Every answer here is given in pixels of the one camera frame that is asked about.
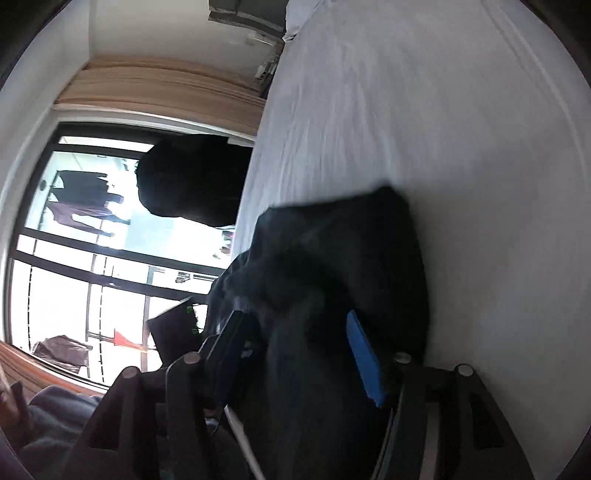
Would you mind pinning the black fluffy hanging garment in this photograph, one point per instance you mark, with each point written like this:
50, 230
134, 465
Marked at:
194, 180

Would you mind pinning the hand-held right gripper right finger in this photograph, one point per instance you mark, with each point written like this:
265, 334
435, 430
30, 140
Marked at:
364, 360

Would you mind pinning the black framed balcony door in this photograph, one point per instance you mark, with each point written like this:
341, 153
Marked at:
69, 286

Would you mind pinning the bed with white sheet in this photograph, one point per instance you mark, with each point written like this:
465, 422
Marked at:
415, 115

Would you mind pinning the black denim pants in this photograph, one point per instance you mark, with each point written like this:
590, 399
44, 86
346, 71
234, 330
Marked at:
332, 258

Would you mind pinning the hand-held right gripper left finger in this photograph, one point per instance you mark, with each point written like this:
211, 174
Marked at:
231, 362

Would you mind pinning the beige curtain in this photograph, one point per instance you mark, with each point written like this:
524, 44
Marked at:
161, 87

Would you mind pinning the dark hanging laundry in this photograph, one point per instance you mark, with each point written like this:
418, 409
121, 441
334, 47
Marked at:
83, 198

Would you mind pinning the brown garment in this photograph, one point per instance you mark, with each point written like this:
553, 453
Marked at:
62, 350

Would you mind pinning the person's grey clothing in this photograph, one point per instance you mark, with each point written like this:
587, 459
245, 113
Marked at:
60, 424

